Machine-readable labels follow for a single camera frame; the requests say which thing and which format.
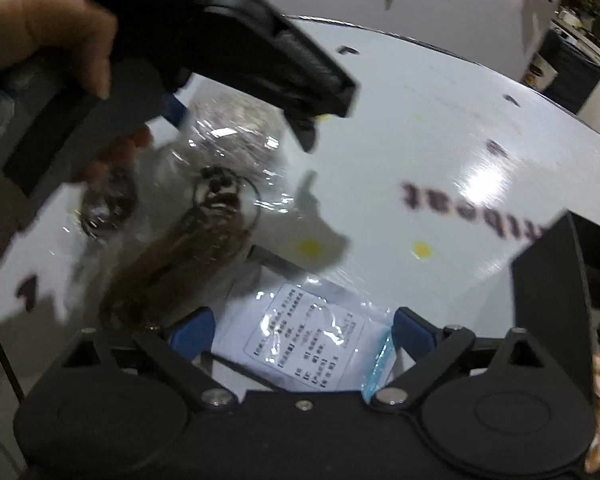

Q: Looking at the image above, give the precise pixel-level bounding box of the black box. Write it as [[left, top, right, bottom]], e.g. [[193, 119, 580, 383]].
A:
[[510, 211, 600, 413]]

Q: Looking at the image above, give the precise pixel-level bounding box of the yellow printed bag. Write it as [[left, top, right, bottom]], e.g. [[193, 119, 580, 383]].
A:
[[522, 57, 562, 92]]

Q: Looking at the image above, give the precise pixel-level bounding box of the packet of beige hair ties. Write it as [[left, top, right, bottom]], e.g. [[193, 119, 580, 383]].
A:
[[179, 87, 287, 212]]

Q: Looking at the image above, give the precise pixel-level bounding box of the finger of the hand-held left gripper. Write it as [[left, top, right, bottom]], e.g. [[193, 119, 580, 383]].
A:
[[260, 15, 357, 155], [162, 91, 191, 131]]

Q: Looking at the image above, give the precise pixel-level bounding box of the clear packet with white label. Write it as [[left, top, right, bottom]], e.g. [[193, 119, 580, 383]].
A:
[[212, 264, 397, 404]]

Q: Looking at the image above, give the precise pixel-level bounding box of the black laundry bin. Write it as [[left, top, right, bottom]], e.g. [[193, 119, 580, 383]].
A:
[[522, 29, 600, 117]]

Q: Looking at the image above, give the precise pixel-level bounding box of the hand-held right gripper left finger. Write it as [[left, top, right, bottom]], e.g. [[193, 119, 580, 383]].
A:
[[60, 307, 238, 411]]

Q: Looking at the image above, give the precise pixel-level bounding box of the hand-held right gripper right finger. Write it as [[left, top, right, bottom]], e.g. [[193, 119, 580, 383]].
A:
[[369, 307, 566, 413]]

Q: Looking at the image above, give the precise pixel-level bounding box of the packet of brown hair ties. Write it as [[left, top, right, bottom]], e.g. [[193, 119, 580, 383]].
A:
[[99, 160, 264, 334]]

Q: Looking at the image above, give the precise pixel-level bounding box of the person's left hand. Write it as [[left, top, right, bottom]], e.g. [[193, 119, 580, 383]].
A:
[[0, 0, 154, 187]]

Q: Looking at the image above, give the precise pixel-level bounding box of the packet of dark hair ties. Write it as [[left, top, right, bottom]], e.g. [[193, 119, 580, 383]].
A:
[[77, 167, 144, 247]]

